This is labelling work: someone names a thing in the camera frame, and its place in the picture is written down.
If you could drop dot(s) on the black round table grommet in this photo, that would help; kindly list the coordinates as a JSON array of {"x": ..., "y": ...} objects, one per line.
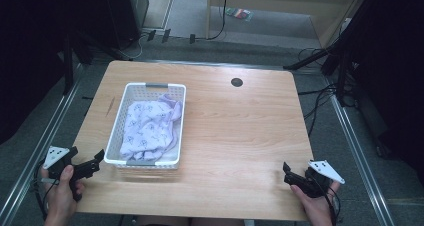
[{"x": 236, "y": 82}]

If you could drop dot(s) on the metal floor rail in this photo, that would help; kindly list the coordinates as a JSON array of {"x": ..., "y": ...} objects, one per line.
[
  {"x": 360, "y": 152},
  {"x": 36, "y": 146}
]

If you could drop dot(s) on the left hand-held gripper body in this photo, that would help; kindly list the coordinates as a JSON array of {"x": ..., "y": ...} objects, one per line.
[{"x": 56, "y": 155}]

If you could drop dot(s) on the lavender printed cloth garment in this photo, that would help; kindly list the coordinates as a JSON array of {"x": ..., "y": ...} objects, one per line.
[{"x": 148, "y": 129}]

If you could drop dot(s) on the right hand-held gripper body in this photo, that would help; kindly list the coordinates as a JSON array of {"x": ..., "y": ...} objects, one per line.
[{"x": 328, "y": 171}]

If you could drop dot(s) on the person's left hand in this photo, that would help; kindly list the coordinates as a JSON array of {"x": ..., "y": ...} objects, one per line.
[{"x": 60, "y": 199}]

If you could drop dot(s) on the colourful packet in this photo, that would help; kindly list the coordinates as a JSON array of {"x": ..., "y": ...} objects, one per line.
[{"x": 239, "y": 14}]

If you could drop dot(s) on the person's right hand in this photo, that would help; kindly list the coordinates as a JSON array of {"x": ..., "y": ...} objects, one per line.
[{"x": 318, "y": 209}]

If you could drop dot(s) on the white perforated plastic basket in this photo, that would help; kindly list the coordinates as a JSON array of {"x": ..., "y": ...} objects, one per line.
[{"x": 133, "y": 96}]

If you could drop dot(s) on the black cabinet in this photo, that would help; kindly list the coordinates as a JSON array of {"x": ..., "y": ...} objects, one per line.
[{"x": 126, "y": 12}]

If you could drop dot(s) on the black metal stand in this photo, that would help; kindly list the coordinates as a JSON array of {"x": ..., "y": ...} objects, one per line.
[{"x": 336, "y": 52}]

